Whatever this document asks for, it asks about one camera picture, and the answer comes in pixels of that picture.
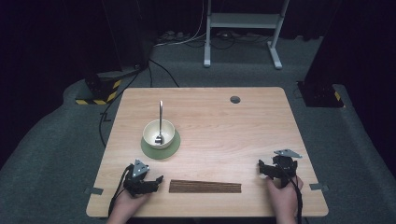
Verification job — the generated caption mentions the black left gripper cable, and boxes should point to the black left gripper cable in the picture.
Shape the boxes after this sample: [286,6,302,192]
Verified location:
[107,163,134,217]

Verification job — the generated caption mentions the cream ceramic bowl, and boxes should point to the cream ceramic bowl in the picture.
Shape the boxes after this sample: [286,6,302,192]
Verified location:
[142,119,177,150]

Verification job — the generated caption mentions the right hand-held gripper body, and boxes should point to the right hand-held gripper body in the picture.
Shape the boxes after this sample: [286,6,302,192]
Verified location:
[269,148,303,189]

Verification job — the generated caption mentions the person's right hand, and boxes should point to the person's right hand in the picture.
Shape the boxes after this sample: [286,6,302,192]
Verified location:
[266,176,304,217]

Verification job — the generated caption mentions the white metal stand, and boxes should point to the white metal stand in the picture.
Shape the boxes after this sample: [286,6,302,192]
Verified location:
[203,0,290,70]

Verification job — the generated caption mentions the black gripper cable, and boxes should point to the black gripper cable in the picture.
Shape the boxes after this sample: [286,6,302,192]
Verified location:
[107,163,134,217]
[279,166,304,224]

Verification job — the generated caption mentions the row of brown wooden chopsticks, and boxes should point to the row of brown wooden chopsticks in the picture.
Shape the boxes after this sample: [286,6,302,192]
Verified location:
[168,179,243,194]

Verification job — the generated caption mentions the power strip with plugs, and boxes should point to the power strip with plugs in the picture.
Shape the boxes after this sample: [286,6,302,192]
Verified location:
[157,30,186,44]

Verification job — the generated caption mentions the round green coaster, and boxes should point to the round green coaster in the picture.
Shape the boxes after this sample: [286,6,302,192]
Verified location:
[140,129,182,161]

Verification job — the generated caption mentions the white floor cable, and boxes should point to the white floor cable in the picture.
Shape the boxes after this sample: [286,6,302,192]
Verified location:
[153,0,208,48]

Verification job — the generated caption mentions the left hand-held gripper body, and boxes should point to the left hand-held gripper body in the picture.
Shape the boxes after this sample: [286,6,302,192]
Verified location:
[122,159,153,198]

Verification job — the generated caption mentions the black floor cable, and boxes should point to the black floor cable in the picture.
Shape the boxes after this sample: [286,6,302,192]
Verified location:
[98,58,180,147]

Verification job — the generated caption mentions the metal spoon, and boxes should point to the metal spoon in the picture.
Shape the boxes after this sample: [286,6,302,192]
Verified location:
[154,100,165,146]

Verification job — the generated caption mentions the grey tape piece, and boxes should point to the grey tape piece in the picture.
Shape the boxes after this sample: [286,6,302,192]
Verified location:
[83,187,105,196]
[308,183,330,192]

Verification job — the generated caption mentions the black stand with striped base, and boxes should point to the black stand with striped base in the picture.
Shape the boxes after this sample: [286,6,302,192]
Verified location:
[296,0,396,108]
[75,0,157,105]

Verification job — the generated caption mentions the person's left hand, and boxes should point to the person's left hand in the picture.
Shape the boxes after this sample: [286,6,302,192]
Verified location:
[111,189,152,217]

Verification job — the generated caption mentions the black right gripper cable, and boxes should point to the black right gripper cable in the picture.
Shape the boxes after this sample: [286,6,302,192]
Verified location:
[279,166,304,224]

